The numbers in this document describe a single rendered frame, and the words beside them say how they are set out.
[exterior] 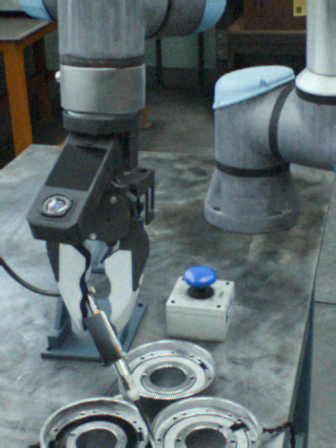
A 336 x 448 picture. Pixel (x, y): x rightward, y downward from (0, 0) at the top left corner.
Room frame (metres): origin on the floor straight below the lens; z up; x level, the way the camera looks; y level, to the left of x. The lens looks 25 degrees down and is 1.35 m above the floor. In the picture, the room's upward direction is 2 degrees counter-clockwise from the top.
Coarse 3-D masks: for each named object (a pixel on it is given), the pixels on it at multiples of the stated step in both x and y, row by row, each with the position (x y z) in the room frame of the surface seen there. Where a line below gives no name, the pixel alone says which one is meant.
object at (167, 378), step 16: (128, 352) 0.76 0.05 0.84; (144, 352) 0.77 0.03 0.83; (160, 352) 0.77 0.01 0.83; (176, 352) 0.77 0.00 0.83; (192, 352) 0.77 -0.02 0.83; (208, 352) 0.75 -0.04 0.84; (160, 368) 0.74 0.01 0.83; (176, 368) 0.74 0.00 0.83; (208, 368) 0.74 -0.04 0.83; (144, 384) 0.71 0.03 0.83; (160, 384) 0.74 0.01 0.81; (176, 384) 0.74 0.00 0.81; (192, 384) 0.71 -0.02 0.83; (208, 384) 0.69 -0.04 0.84; (128, 400) 0.69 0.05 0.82; (144, 400) 0.68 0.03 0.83; (160, 400) 0.67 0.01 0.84; (176, 400) 0.67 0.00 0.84
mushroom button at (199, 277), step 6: (192, 270) 0.88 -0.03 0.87; (198, 270) 0.87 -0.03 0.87; (204, 270) 0.87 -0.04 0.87; (210, 270) 0.87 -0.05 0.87; (186, 276) 0.87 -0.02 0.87; (192, 276) 0.86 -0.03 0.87; (198, 276) 0.86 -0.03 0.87; (204, 276) 0.86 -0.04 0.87; (210, 276) 0.86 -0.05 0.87; (216, 276) 0.87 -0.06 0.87; (186, 282) 0.86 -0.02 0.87; (192, 282) 0.86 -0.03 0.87; (198, 282) 0.85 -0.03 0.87; (204, 282) 0.85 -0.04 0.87; (210, 282) 0.86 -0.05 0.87; (198, 288) 0.87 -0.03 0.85; (204, 288) 0.87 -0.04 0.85
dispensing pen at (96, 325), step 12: (96, 324) 0.66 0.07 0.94; (96, 336) 0.65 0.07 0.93; (108, 336) 0.65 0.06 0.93; (108, 348) 0.65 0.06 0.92; (108, 360) 0.64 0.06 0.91; (120, 360) 0.65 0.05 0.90; (120, 372) 0.64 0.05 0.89; (132, 384) 0.64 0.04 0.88; (132, 396) 0.63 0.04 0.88; (144, 420) 0.62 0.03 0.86
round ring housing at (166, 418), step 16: (192, 400) 0.67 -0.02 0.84; (208, 400) 0.67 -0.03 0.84; (224, 400) 0.67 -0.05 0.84; (160, 416) 0.65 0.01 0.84; (176, 416) 0.66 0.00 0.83; (192, 416) 0.66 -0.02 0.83; (224, 416) 0.66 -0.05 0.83; (240, 416) 0.65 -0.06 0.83; (160, 432) 0.64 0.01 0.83; (192, 432) 0.64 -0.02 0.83; (208, 432) 0.64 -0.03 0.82; (224, 432) 0.63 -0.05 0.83; (256, 432) 0.63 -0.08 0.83
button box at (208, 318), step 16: (176, 288) 0.88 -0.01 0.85; (192, 288) 0.88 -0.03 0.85; (208, 288) 0.87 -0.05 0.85; (224, 288) 0.88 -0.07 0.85; (176, 304) 0.85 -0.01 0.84; (192, 304) 0.85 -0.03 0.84; (208, 304) 0.84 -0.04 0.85; (224, 304) 0.84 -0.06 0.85; (176, 320) 0.84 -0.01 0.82; (192, 320) 0.84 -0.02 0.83; (208, 320) 0.83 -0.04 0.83; (224, 320) 0.83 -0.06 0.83; (176, 336) 0.84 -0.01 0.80; (192, 336) 0.84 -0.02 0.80; (208, 336) 0.83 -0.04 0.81; (224, 336) 0.83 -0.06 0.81
